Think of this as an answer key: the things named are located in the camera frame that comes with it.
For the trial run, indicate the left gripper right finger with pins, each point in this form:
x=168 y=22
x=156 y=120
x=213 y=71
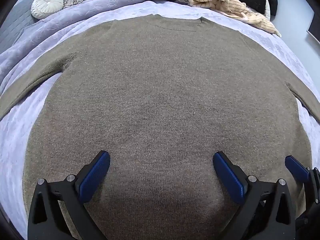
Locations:
x=265 y=211

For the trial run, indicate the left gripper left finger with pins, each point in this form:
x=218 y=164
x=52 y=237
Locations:
x=46 y=220

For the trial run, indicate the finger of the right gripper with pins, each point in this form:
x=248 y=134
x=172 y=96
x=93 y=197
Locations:
x=298 y=171

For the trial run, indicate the olive brown knit sweater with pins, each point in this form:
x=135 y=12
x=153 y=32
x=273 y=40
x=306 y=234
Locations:
x=161 y=96

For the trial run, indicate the white hanging garment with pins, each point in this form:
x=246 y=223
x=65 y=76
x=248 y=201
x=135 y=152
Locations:
x=267 y=13

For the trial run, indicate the black sparkly hanging bag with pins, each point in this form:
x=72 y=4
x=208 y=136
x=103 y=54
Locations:
x=257 y=5

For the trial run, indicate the lavender plush bed blanket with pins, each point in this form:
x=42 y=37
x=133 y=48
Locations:
x=44 y=35

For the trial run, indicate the cream striped fleece garment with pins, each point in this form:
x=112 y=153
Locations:
x=238 y=11

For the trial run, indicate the grey quilted headboard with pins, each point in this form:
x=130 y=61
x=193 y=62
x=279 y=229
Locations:
x=18 y=18

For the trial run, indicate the round white pleated cushion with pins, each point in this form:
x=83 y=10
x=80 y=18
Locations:
x=41 y=9

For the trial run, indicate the small floral fabric piece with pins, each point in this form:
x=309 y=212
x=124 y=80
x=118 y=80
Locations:
x=69 y=3

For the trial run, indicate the curved wall monitor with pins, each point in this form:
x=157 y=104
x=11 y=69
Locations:
x=314 y=28

